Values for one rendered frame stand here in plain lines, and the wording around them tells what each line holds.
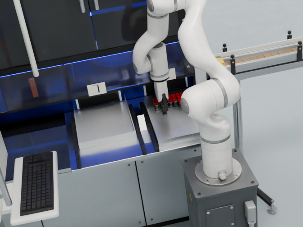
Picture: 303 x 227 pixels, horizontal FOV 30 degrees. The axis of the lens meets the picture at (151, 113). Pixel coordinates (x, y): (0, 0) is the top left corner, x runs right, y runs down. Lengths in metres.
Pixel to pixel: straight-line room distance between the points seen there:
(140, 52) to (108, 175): 0.84
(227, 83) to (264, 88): 2.43
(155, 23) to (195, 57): 0.32
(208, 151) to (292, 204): 1.34
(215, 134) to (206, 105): 0.15
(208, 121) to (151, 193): 1.09
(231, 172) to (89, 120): 0.78
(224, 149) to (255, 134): 1.81
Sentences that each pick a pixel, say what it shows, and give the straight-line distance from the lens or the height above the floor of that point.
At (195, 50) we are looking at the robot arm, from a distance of 2.07.
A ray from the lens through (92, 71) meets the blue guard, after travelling 2.64.
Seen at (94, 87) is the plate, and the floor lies 1.03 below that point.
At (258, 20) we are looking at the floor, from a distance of 5.64.
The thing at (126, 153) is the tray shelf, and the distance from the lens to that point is 2.46.
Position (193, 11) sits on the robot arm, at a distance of 2.10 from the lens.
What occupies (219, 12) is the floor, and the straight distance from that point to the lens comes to 5.87.
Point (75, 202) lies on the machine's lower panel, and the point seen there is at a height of 0.37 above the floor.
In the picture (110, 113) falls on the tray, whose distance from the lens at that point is 2.74.
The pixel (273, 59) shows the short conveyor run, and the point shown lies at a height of 0.92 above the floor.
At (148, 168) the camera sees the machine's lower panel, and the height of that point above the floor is 0.49.
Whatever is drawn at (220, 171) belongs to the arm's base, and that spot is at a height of 0.91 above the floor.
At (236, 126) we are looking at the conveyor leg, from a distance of 3.17.
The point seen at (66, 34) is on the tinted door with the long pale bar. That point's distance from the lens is 2.56.
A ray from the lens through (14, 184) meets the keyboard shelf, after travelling 2.58.
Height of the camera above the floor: 2.34
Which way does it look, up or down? 33 degrees down
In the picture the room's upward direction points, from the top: 8 degrees counter-clockwise
